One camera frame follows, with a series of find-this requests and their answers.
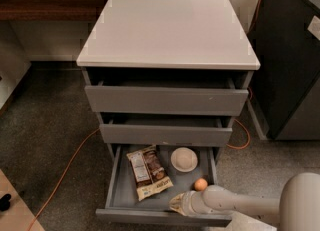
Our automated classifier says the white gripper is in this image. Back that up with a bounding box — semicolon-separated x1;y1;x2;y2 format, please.
169;191;212;216

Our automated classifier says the orange fruit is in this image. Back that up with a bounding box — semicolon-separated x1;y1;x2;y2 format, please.
194;178;208;191

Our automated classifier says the grey bottom drawer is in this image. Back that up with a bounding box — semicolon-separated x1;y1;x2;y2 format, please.
96;144;231;227

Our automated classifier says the grey drawer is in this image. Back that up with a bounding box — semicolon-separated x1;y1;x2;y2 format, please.
96;144;231;227
100;118;232;147
85;85;248;116

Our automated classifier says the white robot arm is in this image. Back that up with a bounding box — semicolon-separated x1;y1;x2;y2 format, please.
169;173;320;231

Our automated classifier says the grey middle drawer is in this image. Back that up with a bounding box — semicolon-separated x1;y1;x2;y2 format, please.
100;118;232;147

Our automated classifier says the grey top drawer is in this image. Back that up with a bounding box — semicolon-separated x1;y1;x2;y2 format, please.
85;85;248;116

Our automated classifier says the grey drawer cabinet white top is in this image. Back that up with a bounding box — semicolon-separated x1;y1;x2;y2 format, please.
76;0;262;163

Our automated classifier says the brown snack bag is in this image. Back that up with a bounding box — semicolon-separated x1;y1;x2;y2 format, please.
127;145;173;201

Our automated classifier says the white bowl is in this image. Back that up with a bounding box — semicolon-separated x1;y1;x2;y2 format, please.
171;147;198;172

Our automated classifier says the light wooden board corner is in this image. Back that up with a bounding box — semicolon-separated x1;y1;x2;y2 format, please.
0;170;45;231

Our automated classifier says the black object on wooden board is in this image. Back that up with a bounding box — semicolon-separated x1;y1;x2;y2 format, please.
0;194;11;211

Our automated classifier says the white wall cabinet at left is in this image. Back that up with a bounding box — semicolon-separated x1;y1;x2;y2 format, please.
0;21;31;114

